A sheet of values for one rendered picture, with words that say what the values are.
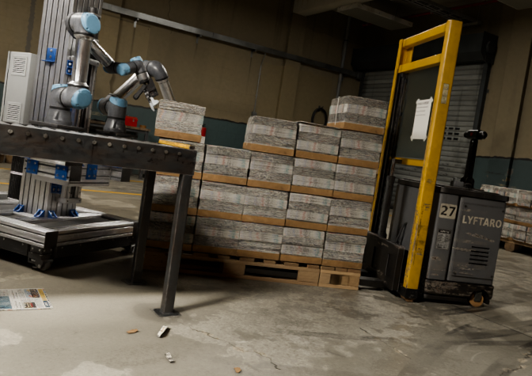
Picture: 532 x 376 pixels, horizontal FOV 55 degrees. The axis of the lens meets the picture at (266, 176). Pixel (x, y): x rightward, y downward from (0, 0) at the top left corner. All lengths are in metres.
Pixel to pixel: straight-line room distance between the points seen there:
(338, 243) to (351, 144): 0.67
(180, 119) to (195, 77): 7.25
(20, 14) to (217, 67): 3.66
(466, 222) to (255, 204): 1.43
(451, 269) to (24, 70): 3.06
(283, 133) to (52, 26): 1.59
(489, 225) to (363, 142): 1.03
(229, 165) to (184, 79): 7.18
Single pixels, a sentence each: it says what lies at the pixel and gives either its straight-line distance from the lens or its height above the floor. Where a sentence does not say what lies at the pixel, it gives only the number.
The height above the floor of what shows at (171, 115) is 0.98.
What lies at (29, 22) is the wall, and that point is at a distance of 9.78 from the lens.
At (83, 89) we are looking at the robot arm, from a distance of 3.10.
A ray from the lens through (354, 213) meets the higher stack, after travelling 3.52.
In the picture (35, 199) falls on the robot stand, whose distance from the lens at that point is 3.57.
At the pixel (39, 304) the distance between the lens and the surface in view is 2.62.
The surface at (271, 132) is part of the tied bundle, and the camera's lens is 3.34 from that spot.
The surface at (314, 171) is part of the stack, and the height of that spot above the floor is 0.76.
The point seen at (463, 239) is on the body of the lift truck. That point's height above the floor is 0.46.
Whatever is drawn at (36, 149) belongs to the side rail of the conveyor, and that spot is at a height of 0.72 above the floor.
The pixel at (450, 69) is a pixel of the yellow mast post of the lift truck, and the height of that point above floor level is 1.54.
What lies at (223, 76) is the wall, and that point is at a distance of 10.75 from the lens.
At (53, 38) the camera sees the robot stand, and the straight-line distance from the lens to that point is 3.58.
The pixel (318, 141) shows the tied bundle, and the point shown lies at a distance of 3.40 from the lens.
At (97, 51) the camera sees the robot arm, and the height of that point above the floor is 1.29.
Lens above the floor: 0.86
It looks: 3 degrees down
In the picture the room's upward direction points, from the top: 9 degrees clockwise
